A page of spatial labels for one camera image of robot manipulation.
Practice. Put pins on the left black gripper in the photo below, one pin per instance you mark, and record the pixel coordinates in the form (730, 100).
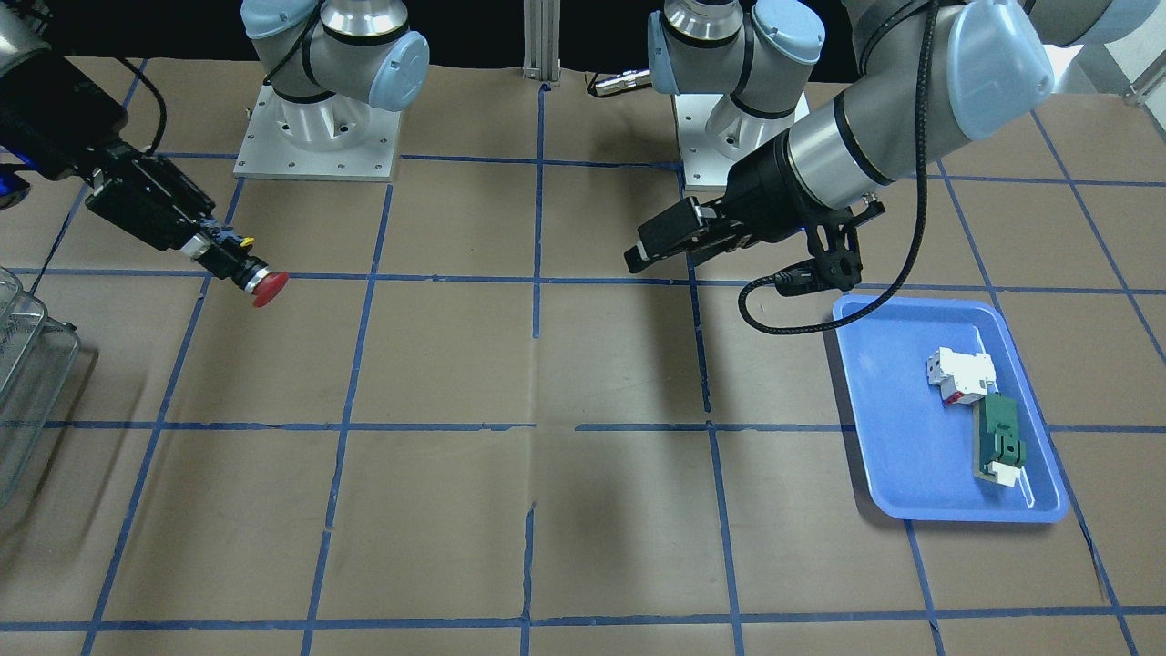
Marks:
(761, 189)

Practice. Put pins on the silver cable connector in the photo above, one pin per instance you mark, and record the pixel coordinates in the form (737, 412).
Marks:
(625, 82)

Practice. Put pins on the red emergency stop button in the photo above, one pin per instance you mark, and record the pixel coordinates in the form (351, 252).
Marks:
(258, 280)

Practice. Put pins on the blue plastic tray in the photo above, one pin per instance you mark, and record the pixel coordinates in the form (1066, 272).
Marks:
(918, 452)

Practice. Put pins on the green terminal block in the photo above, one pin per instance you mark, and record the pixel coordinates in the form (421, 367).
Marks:
(999, 453)

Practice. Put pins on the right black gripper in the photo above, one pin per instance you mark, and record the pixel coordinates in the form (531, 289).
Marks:
(137, 202)

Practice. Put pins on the wire mesh shelf basket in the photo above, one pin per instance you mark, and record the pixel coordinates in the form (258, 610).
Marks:
(37, 354)

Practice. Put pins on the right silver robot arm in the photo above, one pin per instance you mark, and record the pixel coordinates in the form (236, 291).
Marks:
(328, 63)

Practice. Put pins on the aluminium frame post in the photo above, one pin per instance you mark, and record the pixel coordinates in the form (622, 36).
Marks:
(541, 20)

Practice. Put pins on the white circuit breaker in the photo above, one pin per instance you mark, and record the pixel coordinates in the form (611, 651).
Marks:
(960, 378)

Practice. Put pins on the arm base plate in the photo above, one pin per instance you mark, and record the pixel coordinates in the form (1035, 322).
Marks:
(714, 134)
(319, 155)

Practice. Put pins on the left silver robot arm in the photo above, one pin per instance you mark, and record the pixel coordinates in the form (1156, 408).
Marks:
(933, 77)

